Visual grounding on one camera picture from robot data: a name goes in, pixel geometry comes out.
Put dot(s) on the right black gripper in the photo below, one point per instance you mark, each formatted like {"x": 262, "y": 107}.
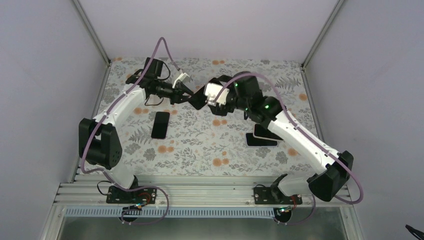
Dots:
{"x": 219, "y": 110}

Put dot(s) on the aluminium corner post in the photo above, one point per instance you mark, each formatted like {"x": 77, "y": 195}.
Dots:
{"x": 91, "y": 31}
{"x": 322, "y": 33}

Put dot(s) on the black object bottom corner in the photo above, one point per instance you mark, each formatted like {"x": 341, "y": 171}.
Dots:
{"x": 415, "y": 232}

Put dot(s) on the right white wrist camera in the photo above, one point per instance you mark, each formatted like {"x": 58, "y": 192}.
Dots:
{"x": 215, "y": 94}

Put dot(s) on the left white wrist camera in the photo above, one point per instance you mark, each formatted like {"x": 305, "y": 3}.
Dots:
{"x": 180, "y": 79}

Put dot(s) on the slotted grey cable duct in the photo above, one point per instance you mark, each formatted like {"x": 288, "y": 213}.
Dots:
{"x": 172, "y": 212}

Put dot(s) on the left aluminium corner post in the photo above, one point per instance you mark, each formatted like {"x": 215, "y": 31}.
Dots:
{"x": 91, "y": 31}

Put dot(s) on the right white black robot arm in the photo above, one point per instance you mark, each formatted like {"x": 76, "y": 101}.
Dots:
{"x": 331, "y": 169}

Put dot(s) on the right aluminium corner post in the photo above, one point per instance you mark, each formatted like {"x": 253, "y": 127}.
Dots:
{"x": 322, "y": 33}

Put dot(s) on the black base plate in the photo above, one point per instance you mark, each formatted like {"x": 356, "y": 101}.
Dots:
{"x": 267, "y": 196}
{"x": 143, "y": 196}

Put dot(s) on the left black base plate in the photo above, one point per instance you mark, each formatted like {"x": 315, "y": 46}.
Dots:
{"x": 143, "y": 196}

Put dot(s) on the aluminium rail frame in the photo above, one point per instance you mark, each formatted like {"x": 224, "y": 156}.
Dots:
{"x": 189, "y": 192}

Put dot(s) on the floral table mat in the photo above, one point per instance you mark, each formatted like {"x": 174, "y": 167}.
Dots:
{"x": 199, "y": 143}

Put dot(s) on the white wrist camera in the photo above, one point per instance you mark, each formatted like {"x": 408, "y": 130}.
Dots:
{"x": 215, "y": 94}
{"x": 180, "y": 79}

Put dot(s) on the phone in grey case bottom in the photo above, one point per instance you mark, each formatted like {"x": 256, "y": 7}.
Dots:
{"x": 252, "y": 141}

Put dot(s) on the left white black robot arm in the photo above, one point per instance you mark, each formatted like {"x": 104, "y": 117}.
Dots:
{"x": 99, "y": 146}

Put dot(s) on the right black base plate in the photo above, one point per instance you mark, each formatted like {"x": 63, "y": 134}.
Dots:
{"x": 267, "y": 196}

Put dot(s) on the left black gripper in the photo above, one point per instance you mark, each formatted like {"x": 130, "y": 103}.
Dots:
{"x": 177, "y": 96}

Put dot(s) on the phone in beige case top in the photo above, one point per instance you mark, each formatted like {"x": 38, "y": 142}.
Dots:
{"x": 262, "y": 133}

